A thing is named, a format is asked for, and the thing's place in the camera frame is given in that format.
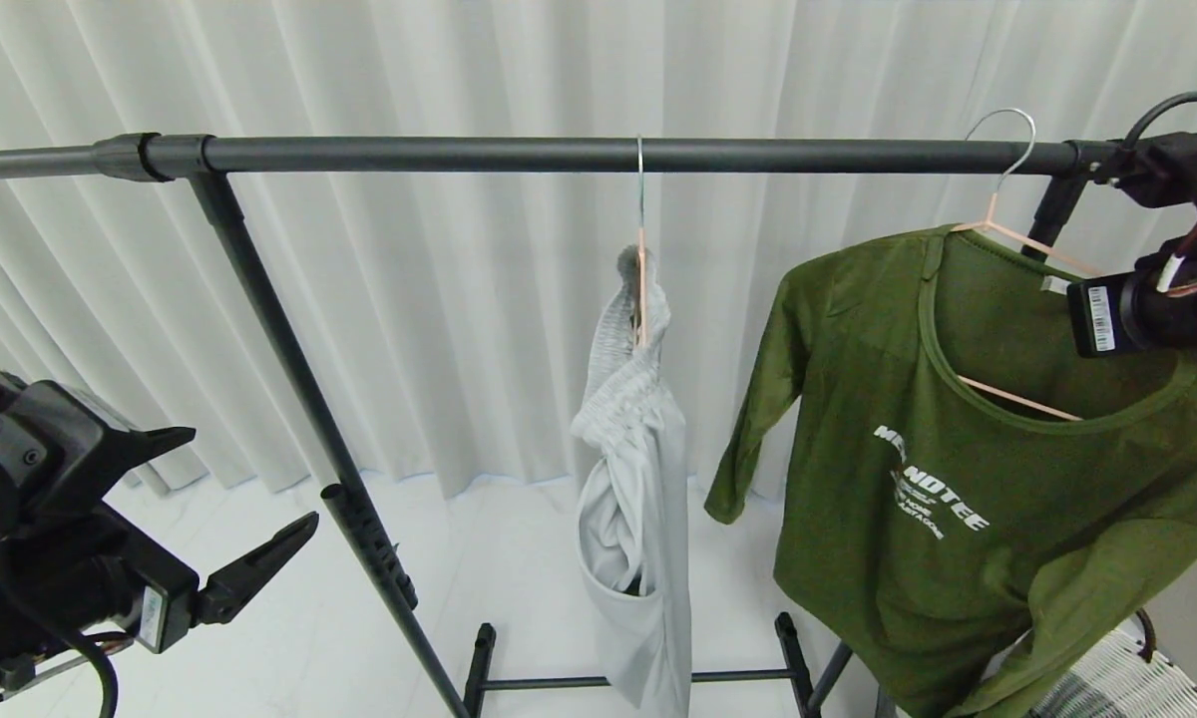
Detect white laundry basket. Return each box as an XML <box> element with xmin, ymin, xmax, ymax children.
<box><xmin>1027</xmin><ymin>608</ymin><xmax>1197</xmax><ymax>718</ymax></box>

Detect pink clothes hanger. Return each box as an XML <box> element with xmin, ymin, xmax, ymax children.
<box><xmin>951</xmin><ymin>108</ymin><xmax>1108</xmax><ymax>422</ymax></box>
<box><xmin>632</xmin><ymin>137</ymin><xmax>652</xmax><ymax>350</ymax></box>

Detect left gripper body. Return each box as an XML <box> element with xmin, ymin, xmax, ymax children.
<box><xmin>0</xmin><ymin>509</ymin><xmax>200</xmax><ymax>654</ymax></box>

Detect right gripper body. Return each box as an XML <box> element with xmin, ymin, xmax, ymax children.
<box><xmin>1067</xmin><ymin>254</ymin><xmax>1197</xmax><ymax>358</ymax></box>

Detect green garment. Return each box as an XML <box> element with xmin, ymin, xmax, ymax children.
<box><xmin>703</xmin><ymin>224</ymin><xmax>1197</xmax><ymax>718</ymax></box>

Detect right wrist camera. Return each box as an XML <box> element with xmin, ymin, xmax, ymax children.
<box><xmin>1102</xmin><ymin>130</ymin><xmax>1197</xmax><ymax>215</ymax></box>

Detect pale grey shorts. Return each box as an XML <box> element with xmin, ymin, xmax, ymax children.
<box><xmin>571</xmin><ymin>244</ymin><xmax>694</xmax><ymax>718</ymax></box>

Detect black clothes rack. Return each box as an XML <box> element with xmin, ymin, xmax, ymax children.
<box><xmin>0</xmin><ymin>133</ymin><xmax>1123</xmax><ymax>718</ymax></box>

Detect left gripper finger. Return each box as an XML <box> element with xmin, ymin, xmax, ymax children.
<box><xmin>199</xmin><ymin>512</ymin><xmax>320</xmax><ymax>627</ymax></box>

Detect white curtain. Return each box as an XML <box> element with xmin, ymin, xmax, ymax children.
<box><xmin>0</xmin><ymin>0</ymin><xmax>1197</xmax><ymax>505</ymax></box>

